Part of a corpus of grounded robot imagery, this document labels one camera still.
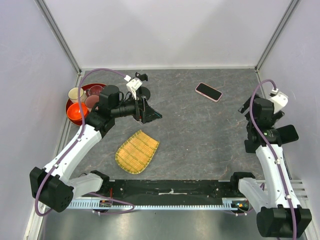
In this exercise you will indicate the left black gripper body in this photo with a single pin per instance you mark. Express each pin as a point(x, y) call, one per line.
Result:
point(139, 112)

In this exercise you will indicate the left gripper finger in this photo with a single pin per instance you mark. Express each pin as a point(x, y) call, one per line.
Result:
point(150, 106)
point(148, 117)

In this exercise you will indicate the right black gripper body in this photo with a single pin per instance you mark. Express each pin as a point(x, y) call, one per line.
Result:
point(276, 116)

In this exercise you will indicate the black smartphone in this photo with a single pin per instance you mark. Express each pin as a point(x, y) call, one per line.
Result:
point(288, 134)

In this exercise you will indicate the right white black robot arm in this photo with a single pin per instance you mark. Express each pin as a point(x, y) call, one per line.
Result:
point(279, 213)

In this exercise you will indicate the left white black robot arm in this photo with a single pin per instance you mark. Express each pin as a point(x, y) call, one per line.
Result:
point(52, 185)

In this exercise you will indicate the black folding phone stand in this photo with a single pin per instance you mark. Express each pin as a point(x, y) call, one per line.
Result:
point(251, 147)

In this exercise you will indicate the pink case smartphone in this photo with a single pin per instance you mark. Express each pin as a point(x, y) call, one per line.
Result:
point(208, 92)

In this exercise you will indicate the woven bamboo tray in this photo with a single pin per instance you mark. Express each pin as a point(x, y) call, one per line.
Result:
point(135, 154)

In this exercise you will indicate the small red lidded dish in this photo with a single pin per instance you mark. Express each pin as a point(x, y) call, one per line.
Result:
point(94, 90)

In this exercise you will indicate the dark red small saucer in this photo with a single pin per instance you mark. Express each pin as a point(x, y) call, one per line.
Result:
point(91, 101)

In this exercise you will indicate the red round lacquer tray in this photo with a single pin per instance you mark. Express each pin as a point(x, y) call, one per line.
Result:
point(85, 87)

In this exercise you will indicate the orange bowl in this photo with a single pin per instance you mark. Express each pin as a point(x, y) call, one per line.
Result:
point(74, 111)

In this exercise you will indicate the beige cup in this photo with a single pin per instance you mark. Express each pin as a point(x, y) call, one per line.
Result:
point(75, 94)

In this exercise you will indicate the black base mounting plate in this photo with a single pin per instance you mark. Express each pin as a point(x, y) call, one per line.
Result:
point(169, 192)

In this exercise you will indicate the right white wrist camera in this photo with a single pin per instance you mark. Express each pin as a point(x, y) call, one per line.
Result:
point(279, 100)

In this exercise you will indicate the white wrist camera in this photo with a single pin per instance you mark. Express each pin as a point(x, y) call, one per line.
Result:
point(133, 84)
point(279, 100)

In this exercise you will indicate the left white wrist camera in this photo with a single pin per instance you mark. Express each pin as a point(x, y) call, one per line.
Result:
point(133, 84)

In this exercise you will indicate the slotted cable duct rail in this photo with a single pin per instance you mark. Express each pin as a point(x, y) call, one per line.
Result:
point(97, 204)

